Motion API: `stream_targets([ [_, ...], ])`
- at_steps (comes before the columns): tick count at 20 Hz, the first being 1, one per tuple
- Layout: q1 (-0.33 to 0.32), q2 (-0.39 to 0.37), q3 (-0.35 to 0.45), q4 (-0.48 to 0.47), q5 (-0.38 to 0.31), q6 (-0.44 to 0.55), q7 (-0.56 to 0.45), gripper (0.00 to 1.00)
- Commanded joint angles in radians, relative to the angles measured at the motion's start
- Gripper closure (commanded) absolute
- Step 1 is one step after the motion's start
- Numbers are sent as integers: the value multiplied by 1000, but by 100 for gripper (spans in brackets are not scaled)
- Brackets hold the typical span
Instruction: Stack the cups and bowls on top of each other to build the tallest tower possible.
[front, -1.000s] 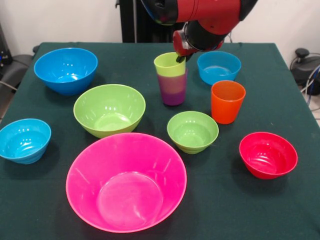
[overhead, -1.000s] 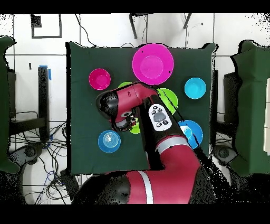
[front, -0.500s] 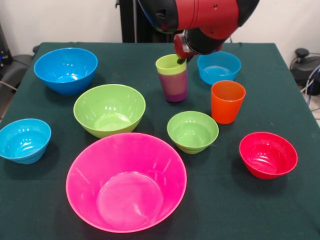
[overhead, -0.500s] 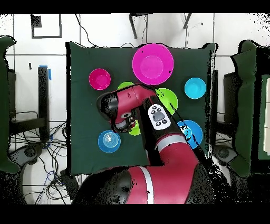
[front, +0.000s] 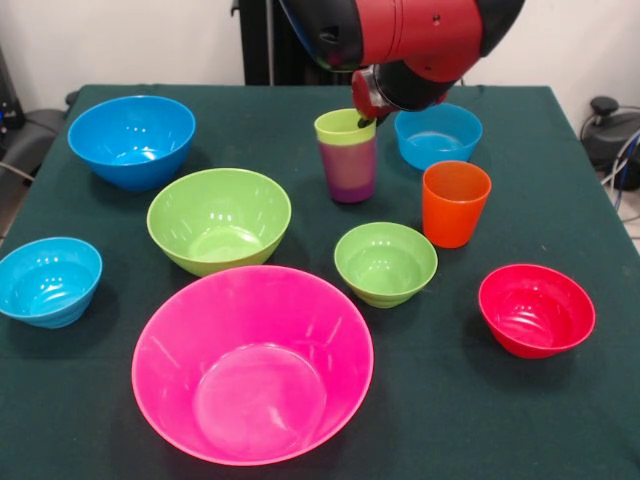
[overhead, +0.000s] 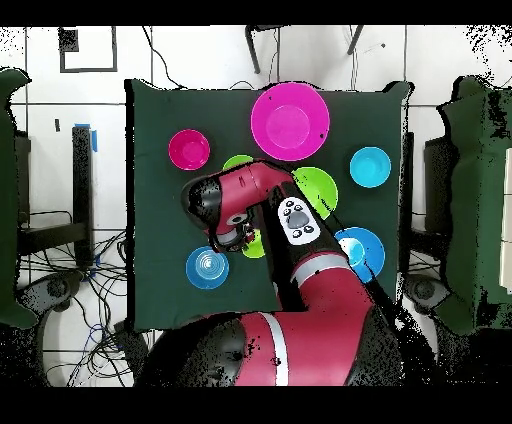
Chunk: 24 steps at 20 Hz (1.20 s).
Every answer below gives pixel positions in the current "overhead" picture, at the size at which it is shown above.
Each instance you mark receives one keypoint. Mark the lime green cup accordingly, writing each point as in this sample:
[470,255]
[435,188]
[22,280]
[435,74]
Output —
[256,248]

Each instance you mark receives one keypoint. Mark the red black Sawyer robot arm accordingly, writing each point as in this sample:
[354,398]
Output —
[320,320]

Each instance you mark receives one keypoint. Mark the medium blue bowl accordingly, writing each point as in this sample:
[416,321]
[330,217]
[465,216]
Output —
[207,267]

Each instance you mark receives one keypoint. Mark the dark green table cloth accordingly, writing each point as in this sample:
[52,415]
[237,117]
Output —
[160,264]

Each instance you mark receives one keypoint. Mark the small green bowl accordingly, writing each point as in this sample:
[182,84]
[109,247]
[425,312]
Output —
[238,160]

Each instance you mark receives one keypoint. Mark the small red-pink bowl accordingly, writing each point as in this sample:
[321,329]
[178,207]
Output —
[189,150]

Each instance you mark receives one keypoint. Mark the large green bowl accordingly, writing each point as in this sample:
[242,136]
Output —
[318,188]

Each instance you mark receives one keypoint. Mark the large pink bowl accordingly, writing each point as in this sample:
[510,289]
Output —
[290,122]

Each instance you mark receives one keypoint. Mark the large blue bowl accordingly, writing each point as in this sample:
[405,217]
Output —
[366,252]

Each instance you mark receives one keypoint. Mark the black power box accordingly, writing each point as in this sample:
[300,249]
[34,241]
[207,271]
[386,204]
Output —
[130,344]

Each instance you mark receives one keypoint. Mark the small light blue bowl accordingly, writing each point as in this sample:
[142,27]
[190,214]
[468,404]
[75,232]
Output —
[370,166]

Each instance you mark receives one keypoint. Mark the black wheel base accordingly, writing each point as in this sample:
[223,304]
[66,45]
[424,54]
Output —
[56,288]
[428,290]

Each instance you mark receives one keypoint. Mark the black tripod leg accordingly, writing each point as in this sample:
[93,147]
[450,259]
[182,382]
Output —
[354,38]
[254,52]

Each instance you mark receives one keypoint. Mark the green covered side table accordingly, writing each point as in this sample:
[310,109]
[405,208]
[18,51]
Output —
[8,200]
[480,200]

